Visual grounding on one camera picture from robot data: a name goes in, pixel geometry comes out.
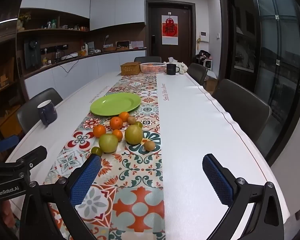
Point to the dark blue mug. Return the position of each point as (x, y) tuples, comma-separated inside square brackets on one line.
[(48, 115)]

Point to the round green pear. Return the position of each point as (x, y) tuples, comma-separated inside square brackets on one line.
[(108, 143)]

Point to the small green fruit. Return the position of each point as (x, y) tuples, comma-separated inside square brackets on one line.
[(139, 124), (97, 150)]

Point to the yellow flower bunch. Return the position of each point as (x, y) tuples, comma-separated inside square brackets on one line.
[(24, 17)]

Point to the black countertop appliance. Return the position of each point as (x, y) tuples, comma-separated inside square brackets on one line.
[(31, 55)]

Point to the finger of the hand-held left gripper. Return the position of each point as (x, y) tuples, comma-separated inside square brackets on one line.
[(32, 153), (6, 143)]

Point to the dark brown door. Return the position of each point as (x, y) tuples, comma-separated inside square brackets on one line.
[(182, 30)]

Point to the green plate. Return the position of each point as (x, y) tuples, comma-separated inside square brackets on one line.
[(115, 103)]

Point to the white intercom panel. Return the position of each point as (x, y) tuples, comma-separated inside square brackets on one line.
[(203, 36)]

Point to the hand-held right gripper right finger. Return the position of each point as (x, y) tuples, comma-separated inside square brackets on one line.
[(217, 180)]

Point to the red wall calendar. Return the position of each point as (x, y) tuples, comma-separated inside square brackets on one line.
[(169, 28)]

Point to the person's left hand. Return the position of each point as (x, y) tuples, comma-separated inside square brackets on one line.
[(8, 213)]

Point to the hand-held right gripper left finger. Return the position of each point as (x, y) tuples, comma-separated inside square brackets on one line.
[(86, 180)]

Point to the dark wooden bookshelf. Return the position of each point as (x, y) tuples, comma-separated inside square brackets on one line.
[(2, 80)]

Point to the tall yellow pear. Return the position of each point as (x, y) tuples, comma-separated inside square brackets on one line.
[(133, 134)]

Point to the dark box on counter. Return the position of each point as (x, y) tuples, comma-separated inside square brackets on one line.
[(122, 44)]

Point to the small white stool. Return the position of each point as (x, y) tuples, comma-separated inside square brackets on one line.
[(208, 65)]

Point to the pile of bags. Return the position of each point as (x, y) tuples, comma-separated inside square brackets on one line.
[(203, 55)]

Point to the wicker box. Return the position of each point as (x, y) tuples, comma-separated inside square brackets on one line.
[(130, 68)]

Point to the dark wooden wall shelf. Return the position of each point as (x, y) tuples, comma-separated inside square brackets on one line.
[(52, 30)]

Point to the patterned table runner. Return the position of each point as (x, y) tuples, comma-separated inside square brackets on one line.
[(140, 180)]

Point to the dark grey chair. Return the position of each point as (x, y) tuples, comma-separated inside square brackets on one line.
[(240, 105), (197, 72), (147, 59), (32, 110)]

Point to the grey desk lamp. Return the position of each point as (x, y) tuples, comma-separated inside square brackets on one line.
[(106, 38)]

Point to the brown kiwi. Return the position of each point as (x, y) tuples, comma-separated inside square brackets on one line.
[(149, 145), (132, 119)]

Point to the black mug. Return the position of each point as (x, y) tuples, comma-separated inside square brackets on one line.
[(171, 70)]

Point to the glass sliding door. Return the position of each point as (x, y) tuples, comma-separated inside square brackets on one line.
[(272, 55)]

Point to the white wall cabinets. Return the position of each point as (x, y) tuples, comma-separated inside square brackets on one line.
[(115, 5)]

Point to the white base cabinets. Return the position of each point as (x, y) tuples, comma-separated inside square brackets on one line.
[(90, 67)]

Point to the white paper stand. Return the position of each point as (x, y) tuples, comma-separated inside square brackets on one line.
[(137, 44)]

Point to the black wall socket strip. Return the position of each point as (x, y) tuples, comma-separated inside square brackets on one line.
[(55, 47)]

